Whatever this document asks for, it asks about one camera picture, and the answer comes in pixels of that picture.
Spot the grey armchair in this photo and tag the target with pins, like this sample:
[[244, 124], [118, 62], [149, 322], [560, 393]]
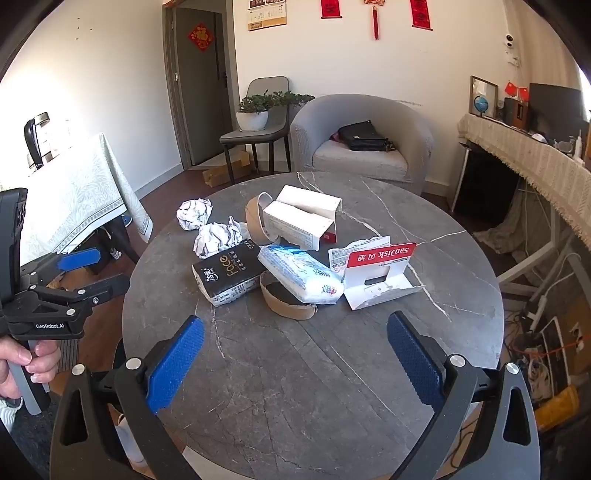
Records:
[[360, 159]]

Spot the small red flags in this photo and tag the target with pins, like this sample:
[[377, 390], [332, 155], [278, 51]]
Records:
[[515, 90]]

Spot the person's left hand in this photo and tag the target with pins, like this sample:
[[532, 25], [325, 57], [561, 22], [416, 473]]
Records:
[[44, 357]]

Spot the potted plant white pot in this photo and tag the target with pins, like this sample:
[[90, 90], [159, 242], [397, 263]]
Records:
[[256, 115]]

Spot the cream lace desk cloth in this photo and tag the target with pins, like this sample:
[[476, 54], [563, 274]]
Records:
[[545, 161]]

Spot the red white card packaging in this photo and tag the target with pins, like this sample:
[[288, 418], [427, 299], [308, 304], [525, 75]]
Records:
[[378, 272]]

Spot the pale patterned tablecloth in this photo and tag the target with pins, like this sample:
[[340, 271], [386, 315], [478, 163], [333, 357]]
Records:
[[78, 194]]

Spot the white carton box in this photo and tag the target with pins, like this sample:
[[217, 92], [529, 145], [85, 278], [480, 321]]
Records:
[[300, 221]]

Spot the grey dining chair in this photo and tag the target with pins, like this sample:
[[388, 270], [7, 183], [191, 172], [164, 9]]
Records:
[[272, 124]]

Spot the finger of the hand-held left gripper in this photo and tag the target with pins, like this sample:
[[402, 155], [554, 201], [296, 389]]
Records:
[[78, 259], [106, 286]]

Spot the black tissue packet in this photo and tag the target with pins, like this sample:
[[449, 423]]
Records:
[[228, 277]]

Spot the blue globe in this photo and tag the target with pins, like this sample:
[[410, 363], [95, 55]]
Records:
[[481, 104]]

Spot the grey door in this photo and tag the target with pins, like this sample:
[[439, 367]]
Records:
[[201, 87]]

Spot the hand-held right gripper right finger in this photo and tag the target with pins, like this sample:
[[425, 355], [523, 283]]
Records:
[[413, 360]]

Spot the red wall banner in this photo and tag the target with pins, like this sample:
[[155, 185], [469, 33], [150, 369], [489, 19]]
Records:
[[331, 8], [421, 14]]

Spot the framed picture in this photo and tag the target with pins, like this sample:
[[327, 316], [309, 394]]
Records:
[[482, 92]]

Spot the torn printed white paper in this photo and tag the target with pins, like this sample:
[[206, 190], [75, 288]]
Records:
[[340, 258]]

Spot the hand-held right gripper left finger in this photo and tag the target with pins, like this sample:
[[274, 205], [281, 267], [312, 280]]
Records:
[[178, 364]]

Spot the black handbag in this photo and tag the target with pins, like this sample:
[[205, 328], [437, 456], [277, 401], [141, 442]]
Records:
[[362, 136]]

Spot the black monitor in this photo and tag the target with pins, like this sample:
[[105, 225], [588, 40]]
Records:
[[554, 108]]

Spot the white blue tissue packet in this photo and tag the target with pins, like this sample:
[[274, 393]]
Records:
[[300, 274]]

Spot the cardboard box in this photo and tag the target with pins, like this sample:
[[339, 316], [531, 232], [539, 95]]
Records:
[[226, 170]]

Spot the yellow box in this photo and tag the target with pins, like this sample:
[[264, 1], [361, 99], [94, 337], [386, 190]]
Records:
[[556, 408]]

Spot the brown wooden box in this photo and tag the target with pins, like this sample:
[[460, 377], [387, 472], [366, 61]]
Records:
[[515, 113]]

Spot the black office chair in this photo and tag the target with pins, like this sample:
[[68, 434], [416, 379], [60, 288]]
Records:
[[33, 138]]

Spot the white paper ball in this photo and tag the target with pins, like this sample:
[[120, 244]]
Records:
[[214, 240], [194, 213]]

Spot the red door decoration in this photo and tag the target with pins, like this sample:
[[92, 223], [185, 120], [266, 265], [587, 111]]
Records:
[[201, 37]]

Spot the red knot hanging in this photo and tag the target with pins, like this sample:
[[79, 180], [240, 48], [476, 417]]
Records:
[[375, 18]]

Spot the wall calendar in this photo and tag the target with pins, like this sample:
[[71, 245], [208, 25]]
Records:
[[268, 14]]

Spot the white security camera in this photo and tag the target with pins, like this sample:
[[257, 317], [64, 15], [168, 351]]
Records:
[[509, 41]]

